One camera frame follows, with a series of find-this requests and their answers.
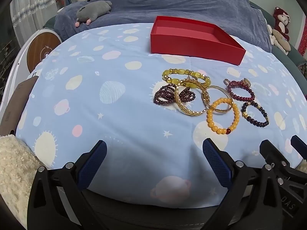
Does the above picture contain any orange amber bead bracelet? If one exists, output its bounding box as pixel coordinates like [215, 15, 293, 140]
[206, 98, 240, 135]

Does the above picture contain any black and gold bead bracelet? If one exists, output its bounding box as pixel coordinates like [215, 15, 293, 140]
[241, 101, 270, 128]

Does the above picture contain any gold braided bangle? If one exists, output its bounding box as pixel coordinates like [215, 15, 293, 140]
[174, 78, 207, 116]

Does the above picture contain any thin gold bangle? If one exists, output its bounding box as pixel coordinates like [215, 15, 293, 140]
[201, 85, 234, 113]

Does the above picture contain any red bead bracelet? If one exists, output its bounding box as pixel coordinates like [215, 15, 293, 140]
[226, 80, 255, 102]

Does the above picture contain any dark garnet bead bracelet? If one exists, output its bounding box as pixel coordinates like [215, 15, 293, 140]
[153, 84, 198, 105]

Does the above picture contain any yellow bead bracelet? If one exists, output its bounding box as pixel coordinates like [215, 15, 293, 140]
[162, 68, 212, 88]

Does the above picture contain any white fluffy rug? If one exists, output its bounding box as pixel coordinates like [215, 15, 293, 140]
[0, 135, 43, 228]

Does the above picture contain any light blue planet-print sheet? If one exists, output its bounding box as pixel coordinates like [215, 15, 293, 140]
[16, 23, 306, 208]

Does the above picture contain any green sofa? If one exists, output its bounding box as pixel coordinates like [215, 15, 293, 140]
[249, 2, 306, 80]

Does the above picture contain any brown cardboard piece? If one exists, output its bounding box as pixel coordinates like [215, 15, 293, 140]
[0, 76, 38, 136]

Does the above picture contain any beige cookie plush toy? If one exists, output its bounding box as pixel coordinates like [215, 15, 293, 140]
[267, 24, 291, 55]

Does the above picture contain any red monkey plush toy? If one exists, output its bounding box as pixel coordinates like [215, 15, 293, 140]
[273, 7, 290, 41]

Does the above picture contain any red cardboard tray box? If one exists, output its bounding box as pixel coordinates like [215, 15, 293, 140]
[150, 16, 246, 66]

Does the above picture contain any dark blue plush blanket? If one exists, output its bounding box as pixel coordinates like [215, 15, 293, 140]
[54, 0, 272, 53]

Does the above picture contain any grey plush mole toy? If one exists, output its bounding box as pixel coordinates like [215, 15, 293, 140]
[75, 1, 112, 28]

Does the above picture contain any white curtain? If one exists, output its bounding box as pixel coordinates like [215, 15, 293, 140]
[10, 0, 59, 46]

